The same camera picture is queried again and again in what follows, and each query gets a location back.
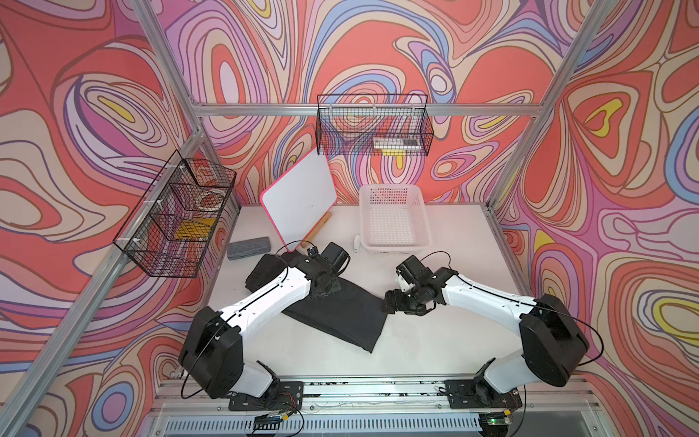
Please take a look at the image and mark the black long pants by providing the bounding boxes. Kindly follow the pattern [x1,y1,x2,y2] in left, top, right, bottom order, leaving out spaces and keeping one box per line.
[245,251,387,353]

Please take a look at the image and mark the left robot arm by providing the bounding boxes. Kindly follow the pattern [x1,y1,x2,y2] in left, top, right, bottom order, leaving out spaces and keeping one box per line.
[178,255,349,399]

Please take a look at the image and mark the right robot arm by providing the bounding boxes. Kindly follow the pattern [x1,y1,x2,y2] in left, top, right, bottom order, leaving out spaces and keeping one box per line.
[382,267,590,394]

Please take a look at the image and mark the wooden whiteboard stand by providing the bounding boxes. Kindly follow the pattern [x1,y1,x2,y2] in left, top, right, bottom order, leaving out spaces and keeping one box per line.
[300,211,332,249]

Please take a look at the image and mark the pink framed whiteboard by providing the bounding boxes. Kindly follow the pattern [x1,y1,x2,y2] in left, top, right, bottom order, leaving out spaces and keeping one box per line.
[260,149,337,251]

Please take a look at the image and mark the white plastic basket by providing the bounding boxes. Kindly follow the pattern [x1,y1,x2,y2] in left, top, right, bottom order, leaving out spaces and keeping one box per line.
[360,184,433,255]

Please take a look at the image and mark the grey eraser block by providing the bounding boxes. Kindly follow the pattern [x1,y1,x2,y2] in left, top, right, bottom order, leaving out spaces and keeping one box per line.
[227,237,271,260]

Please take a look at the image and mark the yellow item in basket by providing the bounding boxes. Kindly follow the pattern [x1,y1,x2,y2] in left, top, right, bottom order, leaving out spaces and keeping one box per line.
[173,218,216,241]

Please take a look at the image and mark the silver box in basket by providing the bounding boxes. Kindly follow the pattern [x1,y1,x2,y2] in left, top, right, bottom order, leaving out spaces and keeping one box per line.
[373,138,422,153]

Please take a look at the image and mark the green circuit board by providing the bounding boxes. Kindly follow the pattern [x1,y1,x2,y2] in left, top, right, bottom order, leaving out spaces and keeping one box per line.
[253,414,289,432]

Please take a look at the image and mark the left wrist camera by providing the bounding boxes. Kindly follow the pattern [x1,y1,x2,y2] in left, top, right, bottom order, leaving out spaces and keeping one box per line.
[320,242,351,275]

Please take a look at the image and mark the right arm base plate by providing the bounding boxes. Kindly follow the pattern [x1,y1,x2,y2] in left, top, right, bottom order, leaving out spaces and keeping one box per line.
[439,379,524,411]

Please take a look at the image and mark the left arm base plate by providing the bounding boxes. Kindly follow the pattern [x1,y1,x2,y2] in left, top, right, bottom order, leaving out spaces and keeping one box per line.
[228,381,304,412]

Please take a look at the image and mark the black wire basket back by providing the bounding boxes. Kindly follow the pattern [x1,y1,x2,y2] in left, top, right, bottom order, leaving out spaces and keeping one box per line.
[316,92,434,158]

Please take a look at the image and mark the black wire basket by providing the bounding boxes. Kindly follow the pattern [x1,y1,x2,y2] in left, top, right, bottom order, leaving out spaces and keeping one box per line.
[113,151,237,279]
[316,92,434,158]

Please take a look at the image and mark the black wire basket left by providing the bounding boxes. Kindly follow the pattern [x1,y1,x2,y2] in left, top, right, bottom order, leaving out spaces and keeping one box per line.
[113,151,237,279]

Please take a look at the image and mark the aluminium front rail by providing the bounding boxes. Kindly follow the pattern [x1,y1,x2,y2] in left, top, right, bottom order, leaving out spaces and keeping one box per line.
[150,374,602,414]

